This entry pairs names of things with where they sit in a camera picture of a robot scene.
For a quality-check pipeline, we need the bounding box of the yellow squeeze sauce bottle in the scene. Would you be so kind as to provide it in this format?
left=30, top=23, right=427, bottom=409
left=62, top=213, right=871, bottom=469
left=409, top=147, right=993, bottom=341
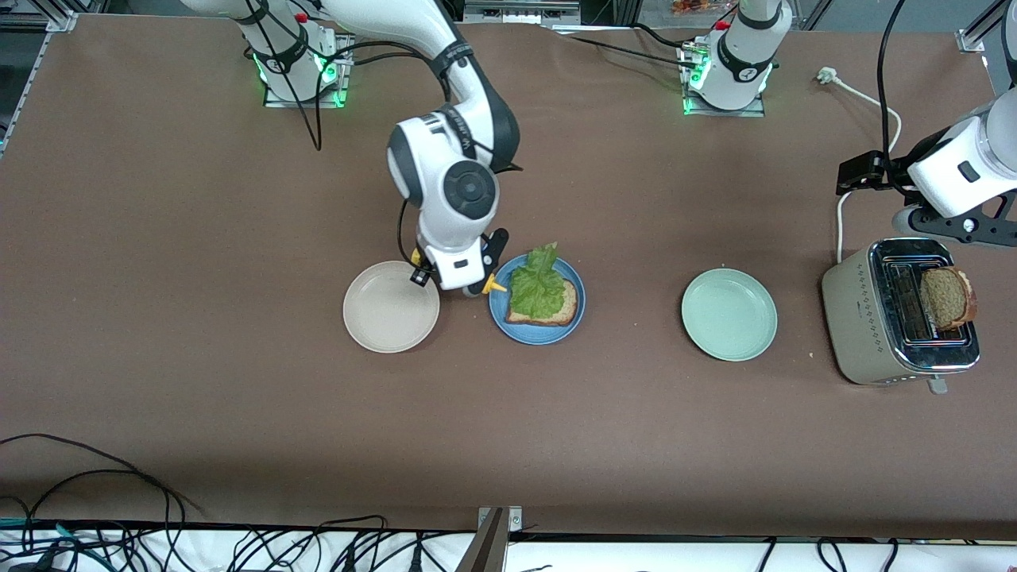
left=409, top=249, right=508, bottom=296

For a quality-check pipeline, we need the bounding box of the green lettuce leaf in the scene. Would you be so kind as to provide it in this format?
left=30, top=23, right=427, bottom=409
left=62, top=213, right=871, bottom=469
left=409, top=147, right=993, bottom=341
left=508, top=242, right=567, bottom=320

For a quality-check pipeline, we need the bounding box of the brown bread slice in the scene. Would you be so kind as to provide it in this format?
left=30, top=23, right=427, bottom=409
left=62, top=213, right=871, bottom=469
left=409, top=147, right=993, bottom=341
left=920, top=266, right=978, bottom=332
left=505, top=274, right=579, bottom=327

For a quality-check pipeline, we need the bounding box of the beige plate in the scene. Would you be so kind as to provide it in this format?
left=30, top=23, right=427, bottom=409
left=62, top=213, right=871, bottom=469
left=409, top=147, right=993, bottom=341
left=342, top=261, right=441, bottom=354

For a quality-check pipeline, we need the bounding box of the blue plate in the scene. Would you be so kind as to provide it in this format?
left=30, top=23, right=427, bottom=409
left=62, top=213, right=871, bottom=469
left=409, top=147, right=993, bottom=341
left=488, top=253, right=587, bottom=346

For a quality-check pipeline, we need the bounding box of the mint green plate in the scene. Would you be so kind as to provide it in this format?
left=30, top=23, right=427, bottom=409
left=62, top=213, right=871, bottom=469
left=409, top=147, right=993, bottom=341
left=681, top=268, right=779, bottom=362

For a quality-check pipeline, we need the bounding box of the beige chrome two-slot toaster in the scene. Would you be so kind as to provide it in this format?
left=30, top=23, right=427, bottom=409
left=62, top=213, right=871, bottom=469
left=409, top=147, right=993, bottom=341
left=822, top=237, right=981, bottom=396

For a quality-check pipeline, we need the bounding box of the white toaster power cable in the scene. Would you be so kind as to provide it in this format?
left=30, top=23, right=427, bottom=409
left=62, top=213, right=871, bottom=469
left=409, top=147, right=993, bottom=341
left=817, top=67, right=904, bottom=265

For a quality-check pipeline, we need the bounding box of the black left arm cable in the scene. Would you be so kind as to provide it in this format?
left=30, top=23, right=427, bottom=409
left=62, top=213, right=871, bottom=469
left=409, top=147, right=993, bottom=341
left=876, top=0, right=915, bottom=191

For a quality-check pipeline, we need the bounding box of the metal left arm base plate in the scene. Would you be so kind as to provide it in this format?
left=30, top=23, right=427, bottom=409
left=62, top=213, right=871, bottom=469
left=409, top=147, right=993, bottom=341
left=679, top=40, right=768, bottom=118

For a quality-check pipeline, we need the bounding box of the aluminium frame rail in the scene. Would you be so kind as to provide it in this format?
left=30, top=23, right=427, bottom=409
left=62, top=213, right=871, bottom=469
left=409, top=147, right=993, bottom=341
left=957, top=0, right=1010, bottom=53
left=0, top=0, right=80, bottom=152

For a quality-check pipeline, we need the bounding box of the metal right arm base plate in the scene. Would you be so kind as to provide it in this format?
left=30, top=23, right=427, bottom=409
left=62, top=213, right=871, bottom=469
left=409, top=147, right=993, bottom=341
left=264, top=33, right=354, bottom=109

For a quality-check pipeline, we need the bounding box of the black arm base cable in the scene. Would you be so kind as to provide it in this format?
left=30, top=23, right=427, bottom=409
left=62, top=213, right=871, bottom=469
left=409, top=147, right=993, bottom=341
left=556, top=22, right=704, bottom=71

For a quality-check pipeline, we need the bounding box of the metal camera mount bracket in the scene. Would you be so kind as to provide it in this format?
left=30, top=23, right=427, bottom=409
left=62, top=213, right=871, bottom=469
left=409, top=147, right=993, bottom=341
left=454, top=506, right=524, bottom=572

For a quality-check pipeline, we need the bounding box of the tangled black cable bundle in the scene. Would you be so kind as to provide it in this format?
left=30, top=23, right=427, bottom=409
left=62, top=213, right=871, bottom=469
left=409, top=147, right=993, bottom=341
left=0, top=515, right=478, bottom=572

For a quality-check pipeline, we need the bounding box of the black cable loop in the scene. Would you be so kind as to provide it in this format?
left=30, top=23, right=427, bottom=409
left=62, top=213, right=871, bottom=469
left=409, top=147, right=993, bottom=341
left=0, top=433, right=206, bottom=529

